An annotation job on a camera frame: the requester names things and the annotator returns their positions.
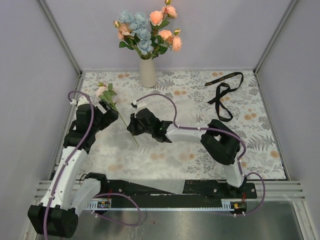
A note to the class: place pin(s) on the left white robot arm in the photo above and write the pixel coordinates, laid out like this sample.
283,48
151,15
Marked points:
58,212

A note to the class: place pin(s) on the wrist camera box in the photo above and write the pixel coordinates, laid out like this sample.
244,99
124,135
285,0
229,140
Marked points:
81,101
138,105

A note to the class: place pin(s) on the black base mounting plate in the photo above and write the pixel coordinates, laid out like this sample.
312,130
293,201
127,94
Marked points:
203,188

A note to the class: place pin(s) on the aluminium frame rail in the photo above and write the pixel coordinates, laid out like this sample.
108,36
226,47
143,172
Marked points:
44,6

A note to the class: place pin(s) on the floral patterned table mat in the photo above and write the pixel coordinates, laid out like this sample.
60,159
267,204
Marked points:
191,125

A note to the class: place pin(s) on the blue hydrangea stem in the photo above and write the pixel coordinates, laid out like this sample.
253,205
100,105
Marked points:
138,24

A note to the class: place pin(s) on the white slotted cable duct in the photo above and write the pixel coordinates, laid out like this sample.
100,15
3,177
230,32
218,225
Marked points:
167,203

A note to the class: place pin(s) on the beige ceramic vase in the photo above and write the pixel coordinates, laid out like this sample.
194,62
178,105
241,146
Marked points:
147,73

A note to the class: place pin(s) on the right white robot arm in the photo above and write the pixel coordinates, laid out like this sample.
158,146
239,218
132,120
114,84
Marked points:
220,142

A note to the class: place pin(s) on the white wrapping paper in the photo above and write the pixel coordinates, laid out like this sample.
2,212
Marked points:
137,159

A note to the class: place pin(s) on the pale pink rose stem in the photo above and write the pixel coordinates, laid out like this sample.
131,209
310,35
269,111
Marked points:
107,94

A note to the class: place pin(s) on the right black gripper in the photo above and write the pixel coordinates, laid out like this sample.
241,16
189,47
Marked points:
132,127

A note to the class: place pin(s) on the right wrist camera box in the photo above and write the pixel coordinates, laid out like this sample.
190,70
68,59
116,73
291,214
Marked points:
138,105

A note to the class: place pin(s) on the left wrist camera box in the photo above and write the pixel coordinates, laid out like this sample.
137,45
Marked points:
81,101

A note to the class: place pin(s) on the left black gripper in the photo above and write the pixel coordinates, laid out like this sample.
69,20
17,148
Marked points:
109,117

